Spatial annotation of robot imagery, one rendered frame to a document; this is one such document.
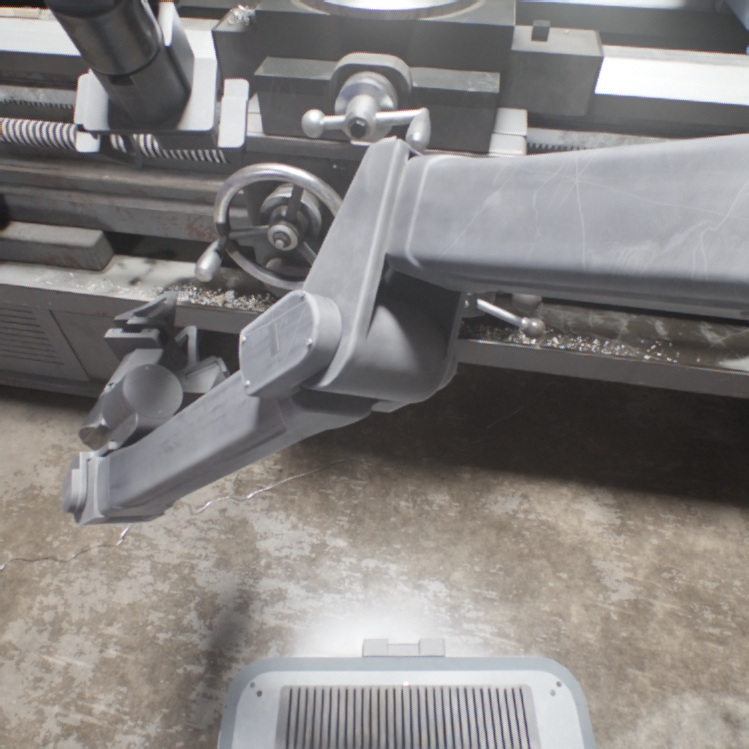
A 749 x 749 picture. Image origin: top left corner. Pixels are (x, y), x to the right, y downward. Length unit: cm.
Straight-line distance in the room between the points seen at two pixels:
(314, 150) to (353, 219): 53
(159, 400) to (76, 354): 100
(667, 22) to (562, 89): 42
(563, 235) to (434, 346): 11
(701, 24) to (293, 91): 79
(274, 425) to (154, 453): 17
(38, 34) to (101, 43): 71
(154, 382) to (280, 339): 30
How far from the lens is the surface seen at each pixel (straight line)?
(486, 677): 93
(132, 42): 45
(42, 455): 159
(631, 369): 106
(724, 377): 111
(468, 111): 76
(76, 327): 147
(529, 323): 89
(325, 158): 82
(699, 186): 21
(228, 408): 39
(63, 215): 135
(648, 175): 22
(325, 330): 27
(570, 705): 95
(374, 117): 68
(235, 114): 52
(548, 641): 125
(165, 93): 49
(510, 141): 82
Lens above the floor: 116
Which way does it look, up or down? 49 degrees down
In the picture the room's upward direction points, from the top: straight up
